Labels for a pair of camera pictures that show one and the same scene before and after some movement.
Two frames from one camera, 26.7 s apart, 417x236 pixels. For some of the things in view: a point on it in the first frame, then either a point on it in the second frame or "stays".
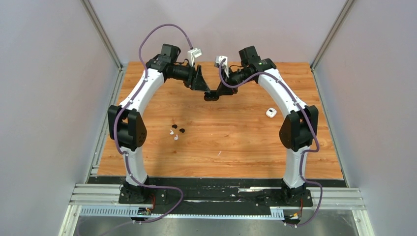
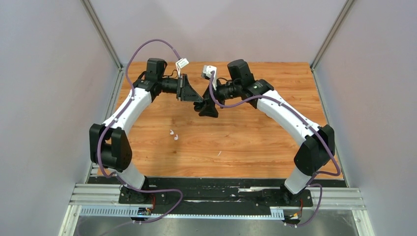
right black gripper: (223, 90) → (209, 108)
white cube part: (224, 64) → (206, 73)
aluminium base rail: (345, 198) stays
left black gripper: (200, 85) → (186, 93)
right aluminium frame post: (332, 33) stays
